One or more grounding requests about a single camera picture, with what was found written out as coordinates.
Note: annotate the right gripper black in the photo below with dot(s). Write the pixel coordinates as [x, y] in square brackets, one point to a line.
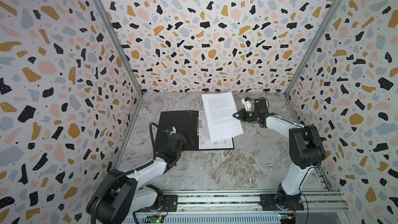
[243, 114]

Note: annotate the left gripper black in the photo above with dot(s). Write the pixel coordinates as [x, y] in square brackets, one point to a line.
[184, 144]

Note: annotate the white technical drawing sheet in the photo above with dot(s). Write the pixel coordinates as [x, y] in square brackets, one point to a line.
[204, 137]

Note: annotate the orange folder black inside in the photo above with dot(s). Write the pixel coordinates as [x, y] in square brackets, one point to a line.
[185, 122]

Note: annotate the white text paper sheet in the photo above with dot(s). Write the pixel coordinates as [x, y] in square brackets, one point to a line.
[219, 109]

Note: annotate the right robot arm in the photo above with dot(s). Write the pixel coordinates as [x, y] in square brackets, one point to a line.
[306, 152]

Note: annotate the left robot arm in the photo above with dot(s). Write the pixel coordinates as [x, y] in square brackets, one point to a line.
[121, 193]

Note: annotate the left circuit board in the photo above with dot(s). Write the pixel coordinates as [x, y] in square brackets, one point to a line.
[156, 219]

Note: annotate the circuit board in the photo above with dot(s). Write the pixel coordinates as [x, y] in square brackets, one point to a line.
[287, 219]
[156, 219]

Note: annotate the right circuit board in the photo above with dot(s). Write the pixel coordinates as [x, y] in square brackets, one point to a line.
[287, 219]

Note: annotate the right corner aluminium profile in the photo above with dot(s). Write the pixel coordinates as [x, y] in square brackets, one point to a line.
[313, 44]

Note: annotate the corner aluminium profile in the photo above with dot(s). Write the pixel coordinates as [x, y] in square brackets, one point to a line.
[114, 39]
[313, 44]

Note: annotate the left corner aluminium profile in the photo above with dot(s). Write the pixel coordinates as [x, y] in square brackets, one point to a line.
[114, 39]

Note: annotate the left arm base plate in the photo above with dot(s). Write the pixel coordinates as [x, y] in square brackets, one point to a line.
[167, 203]

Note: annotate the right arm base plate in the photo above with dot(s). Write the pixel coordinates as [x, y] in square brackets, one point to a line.
[275, 202]

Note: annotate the aluminium mounting rail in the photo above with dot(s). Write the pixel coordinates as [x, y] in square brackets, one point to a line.
[250, 202]

